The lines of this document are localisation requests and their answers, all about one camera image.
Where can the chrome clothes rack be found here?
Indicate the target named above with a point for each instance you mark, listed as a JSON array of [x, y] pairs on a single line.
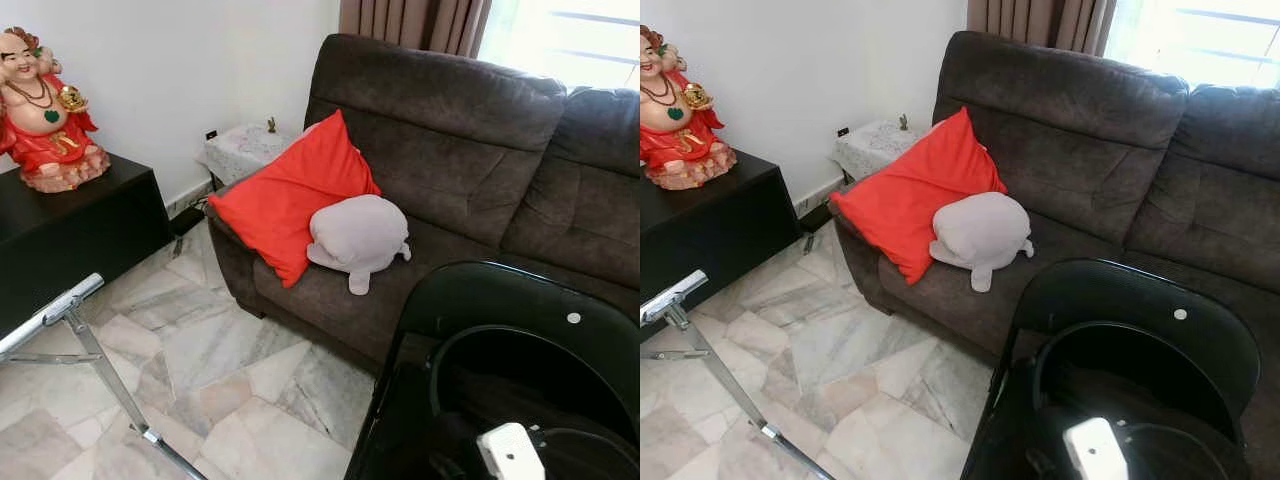
[[60, 305], [672, 297]]

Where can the black TV cabinet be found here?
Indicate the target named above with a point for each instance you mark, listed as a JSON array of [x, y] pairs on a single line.
[[70, 235], [710, 225]]

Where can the red laughing Buddha statue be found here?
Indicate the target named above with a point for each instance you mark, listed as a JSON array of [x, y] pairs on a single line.
[[680, 138], [50, 140]]

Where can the black folding chair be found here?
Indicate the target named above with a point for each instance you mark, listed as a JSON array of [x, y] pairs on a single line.
[[480, 295], [1100, 292]]

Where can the bright window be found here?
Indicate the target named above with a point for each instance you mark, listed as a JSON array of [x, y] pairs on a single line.
[[1200, 45], [570, 45]]

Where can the dark brown sofa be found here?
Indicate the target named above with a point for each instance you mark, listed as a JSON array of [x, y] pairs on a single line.
[[450, 140], [1080, 135]]

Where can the side table lace cloth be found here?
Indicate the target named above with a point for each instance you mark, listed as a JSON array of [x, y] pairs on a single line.
[[240, 150], [875, 147]]

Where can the red square pillow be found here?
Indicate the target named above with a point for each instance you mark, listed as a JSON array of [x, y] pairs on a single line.
[[915, 195], [290, 195]]

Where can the plain grey plush toy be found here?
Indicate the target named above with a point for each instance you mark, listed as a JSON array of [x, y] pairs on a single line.
[[980, 232], [355, 235]]

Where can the brown curtain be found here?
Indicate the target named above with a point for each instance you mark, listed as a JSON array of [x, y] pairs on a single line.
[[410, 22], [1040, 20]]

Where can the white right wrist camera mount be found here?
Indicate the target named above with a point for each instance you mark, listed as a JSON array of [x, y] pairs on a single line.
[[510, 452], [1095, 450]]

